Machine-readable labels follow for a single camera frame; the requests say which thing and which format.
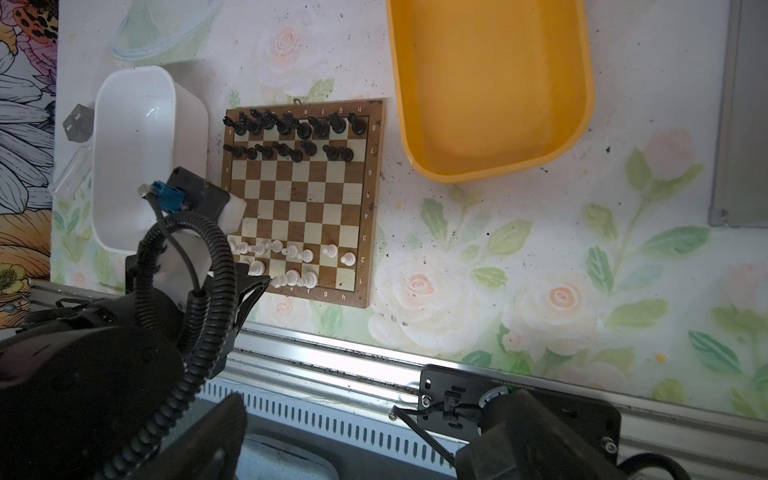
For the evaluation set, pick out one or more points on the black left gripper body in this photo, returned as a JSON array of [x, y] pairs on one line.
[[234, 318]]

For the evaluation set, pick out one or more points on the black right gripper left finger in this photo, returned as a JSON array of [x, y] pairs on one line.
[[210, 449]]

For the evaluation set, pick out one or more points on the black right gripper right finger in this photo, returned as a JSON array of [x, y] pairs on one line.
[[557, 453]]

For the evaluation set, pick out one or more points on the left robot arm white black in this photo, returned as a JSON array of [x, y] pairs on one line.
[[77, 385]]

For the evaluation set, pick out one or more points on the wooden chess board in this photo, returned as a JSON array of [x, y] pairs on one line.
[[309, 175]]

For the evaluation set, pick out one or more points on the white plastic tray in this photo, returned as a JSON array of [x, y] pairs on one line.
[[146, 124]]

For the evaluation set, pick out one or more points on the yellow plastic tray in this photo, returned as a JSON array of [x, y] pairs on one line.
[[488, 88]]

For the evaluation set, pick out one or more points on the grey metal box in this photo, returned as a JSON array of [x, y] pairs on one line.
[[739, 191]]

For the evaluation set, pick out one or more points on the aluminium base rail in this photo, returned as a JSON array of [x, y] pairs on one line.
[[296, 378]]

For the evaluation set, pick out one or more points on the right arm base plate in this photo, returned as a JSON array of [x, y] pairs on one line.
[[467, 406]]

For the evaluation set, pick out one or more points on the small grey bracket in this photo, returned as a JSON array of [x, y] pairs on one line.
[[79, 124]]

